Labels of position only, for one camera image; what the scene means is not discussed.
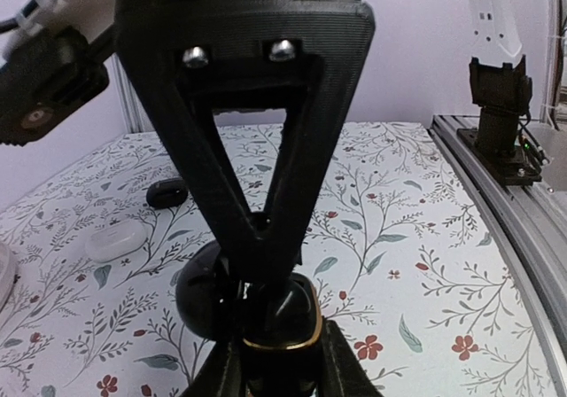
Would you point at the right aluminium frame post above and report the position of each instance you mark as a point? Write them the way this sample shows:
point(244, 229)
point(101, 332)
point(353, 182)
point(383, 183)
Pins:
point(128, 99)

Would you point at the floral tablecloth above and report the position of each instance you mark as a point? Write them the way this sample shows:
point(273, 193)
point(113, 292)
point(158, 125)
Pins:
point(398, 252)

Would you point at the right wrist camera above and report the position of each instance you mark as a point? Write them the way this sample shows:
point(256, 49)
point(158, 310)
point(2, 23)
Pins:
point(54, 64)

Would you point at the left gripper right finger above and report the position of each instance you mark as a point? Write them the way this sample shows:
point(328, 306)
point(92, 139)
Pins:
point(342, 375)

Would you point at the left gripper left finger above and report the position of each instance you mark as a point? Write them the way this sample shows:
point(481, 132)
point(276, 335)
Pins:
point(221, 375)

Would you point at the white oval earbud case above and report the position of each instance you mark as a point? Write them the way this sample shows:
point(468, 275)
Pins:
point(115, 241)

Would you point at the black earbud charging case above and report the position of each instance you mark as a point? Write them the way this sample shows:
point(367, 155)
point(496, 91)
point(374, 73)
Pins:
point(277, 327)

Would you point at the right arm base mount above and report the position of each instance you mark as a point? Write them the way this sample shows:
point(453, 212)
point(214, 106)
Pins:
point(506, 149)

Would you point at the aluminium front rail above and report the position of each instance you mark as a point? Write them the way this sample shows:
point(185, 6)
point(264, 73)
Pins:
point(529, 226)

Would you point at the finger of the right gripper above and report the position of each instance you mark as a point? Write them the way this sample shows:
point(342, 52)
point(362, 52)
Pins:
point(249, 98)

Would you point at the spiral patterned plate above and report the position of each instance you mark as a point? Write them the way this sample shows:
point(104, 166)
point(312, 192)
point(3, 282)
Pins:
point(8, 272)

